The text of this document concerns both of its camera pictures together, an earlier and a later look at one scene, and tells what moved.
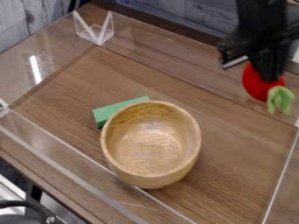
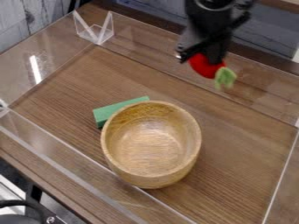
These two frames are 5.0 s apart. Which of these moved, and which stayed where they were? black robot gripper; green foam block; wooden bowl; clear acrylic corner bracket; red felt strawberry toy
Moved: black robot gripper; red felt strawberry toy
Stayed: clear acrylic corner bracket; wooden bowl; green foam block
